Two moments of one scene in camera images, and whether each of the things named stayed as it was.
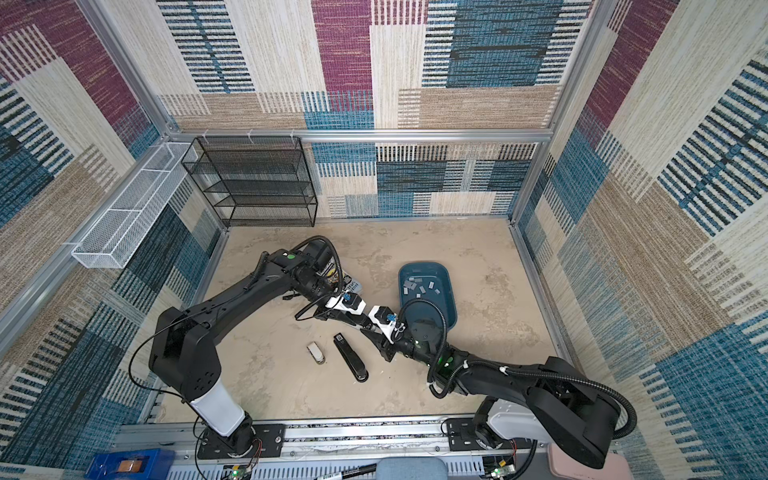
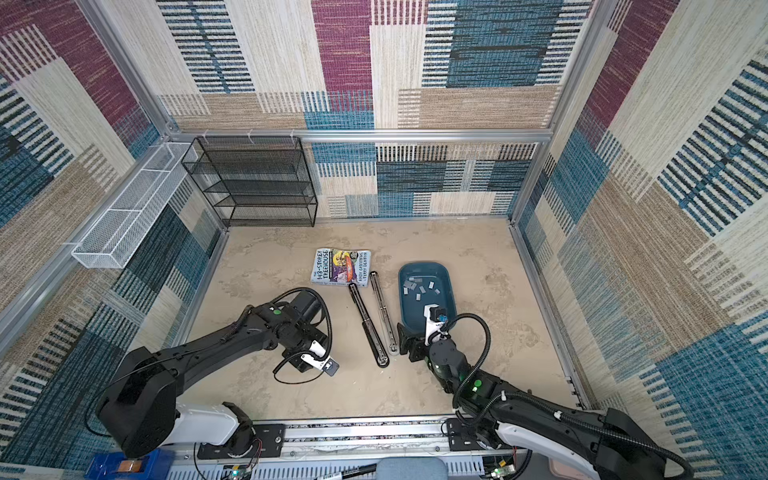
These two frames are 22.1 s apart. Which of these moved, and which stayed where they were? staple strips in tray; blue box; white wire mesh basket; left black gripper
Moved: left black gripper
Stayed: white wire mesh basket; staple strips in tray; blue box
